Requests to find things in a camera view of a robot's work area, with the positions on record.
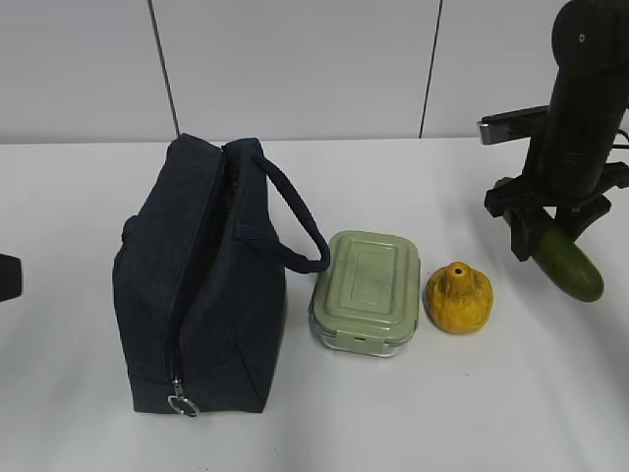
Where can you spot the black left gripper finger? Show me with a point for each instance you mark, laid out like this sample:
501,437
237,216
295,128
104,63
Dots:
11,278

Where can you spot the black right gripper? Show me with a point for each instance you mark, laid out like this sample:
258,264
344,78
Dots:
525,198

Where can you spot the green cucumber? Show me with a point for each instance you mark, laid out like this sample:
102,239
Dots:
567,266

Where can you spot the yellow pear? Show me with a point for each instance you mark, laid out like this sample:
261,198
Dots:
459,298

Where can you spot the dark blue lunch bag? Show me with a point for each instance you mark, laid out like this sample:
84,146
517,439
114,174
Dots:
199,283

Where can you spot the green lid glass container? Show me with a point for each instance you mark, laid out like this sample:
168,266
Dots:
368,301

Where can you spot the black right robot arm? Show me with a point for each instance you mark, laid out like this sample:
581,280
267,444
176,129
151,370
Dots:
567,172

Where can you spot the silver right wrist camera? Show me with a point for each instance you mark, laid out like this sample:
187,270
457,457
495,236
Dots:
511,126

